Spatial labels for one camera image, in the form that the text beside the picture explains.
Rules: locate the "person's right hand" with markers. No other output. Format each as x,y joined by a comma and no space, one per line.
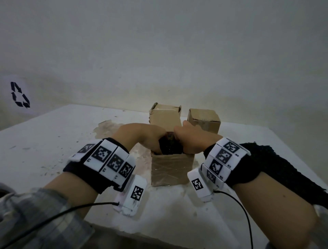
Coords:
197,139

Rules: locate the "person's left hand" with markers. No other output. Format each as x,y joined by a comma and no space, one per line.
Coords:
143,134

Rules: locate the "paper box with white lid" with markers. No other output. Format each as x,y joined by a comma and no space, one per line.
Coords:
205,118

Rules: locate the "paper box with notched rim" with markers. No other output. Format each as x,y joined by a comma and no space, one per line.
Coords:
165,118

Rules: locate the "black bubble wrap sheet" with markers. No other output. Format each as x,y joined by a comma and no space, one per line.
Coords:
170,147

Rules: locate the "paper box with tall flap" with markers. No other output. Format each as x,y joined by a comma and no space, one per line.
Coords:
169,172

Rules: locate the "pile of black bubble wrap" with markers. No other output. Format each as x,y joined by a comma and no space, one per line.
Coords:
287,169

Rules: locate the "person's left forearm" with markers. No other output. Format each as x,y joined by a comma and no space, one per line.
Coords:
59,205

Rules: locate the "person's right forearm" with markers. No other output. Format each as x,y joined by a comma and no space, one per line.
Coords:
274,213

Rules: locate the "left wrist marker band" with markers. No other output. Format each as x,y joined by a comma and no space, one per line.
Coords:
102,161

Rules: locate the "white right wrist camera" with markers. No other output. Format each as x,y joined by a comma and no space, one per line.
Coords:
198,186

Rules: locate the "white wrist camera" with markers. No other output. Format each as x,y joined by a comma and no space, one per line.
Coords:
198,186
135,195

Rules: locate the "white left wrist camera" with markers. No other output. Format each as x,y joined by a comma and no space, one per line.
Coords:
135,195

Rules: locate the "black and white wall marker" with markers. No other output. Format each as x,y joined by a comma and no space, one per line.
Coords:
19,95

